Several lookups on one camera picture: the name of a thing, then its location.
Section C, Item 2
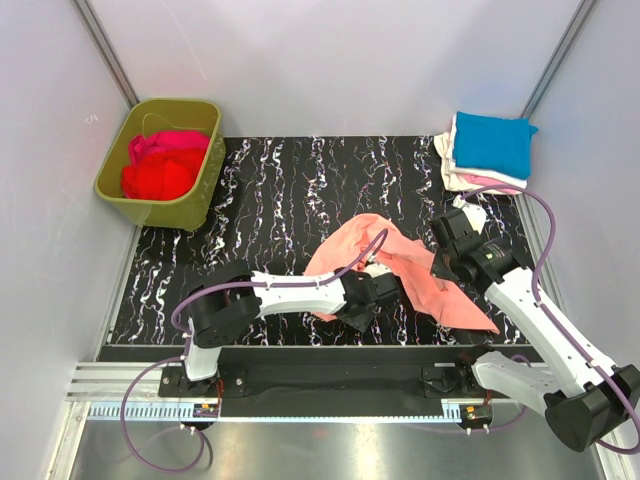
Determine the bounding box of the left small controller board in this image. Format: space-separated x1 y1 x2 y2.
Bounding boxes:
193 399 221 418

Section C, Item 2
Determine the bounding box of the olive green plastic bin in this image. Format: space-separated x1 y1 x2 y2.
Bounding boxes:
94 98 226 231

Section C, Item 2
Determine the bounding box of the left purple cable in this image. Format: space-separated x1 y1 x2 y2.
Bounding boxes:
120 228 390 475

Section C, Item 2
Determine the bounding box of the red t shirt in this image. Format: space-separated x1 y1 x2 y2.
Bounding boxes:
121 149 205 202

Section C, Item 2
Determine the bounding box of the white slotted cable duct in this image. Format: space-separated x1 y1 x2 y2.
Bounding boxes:
88 400 462 425

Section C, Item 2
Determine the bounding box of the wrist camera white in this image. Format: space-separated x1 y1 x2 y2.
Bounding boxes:
362 257 392 278
453 195 487 234

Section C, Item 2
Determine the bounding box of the black marbled table mat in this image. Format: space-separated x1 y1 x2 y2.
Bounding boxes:
106 136 531 347

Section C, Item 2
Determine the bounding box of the right corner aluminium post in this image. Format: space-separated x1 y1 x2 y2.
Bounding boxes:
520 0 600 118

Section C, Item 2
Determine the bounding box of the magenta t shirt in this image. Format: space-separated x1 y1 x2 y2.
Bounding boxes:
128 130 210 164

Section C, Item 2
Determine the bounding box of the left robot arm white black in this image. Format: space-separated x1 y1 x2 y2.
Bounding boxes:
172 264 401 396

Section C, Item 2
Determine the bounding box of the left corner aluminium post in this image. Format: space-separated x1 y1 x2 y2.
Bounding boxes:
70 0 139 109

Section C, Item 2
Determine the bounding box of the small controller board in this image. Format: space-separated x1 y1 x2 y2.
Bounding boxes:
461 403 493 425
193 399 221 418

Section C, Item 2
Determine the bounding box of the salmon pink t shirt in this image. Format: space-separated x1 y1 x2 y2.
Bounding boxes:
304 213 499 334

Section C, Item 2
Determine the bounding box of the aluminium frame rail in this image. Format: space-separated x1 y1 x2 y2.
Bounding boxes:
64 362 611 406

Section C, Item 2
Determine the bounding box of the right small controller board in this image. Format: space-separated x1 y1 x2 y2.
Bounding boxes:
461 403 493 425

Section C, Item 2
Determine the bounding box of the white folded t shirt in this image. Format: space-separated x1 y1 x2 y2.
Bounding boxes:
443 115 527 188

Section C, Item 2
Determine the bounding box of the corner aluminium post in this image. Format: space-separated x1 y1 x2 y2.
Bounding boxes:
520 0 600 118
70 0 139 109

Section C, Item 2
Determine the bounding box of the light pink folded t shirt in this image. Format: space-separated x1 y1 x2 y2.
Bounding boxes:
460 174 527 195

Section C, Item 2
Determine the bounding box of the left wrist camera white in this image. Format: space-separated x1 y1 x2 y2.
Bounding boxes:
362 257 392 278

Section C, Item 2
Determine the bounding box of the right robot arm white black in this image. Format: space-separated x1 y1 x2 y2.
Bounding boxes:
429 208 639 452

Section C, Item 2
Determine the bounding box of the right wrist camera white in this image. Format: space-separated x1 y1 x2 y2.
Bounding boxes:
453 195 487 234

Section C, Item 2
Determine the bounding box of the cream folded t shirt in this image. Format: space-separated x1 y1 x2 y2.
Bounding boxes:
433 133 480 192

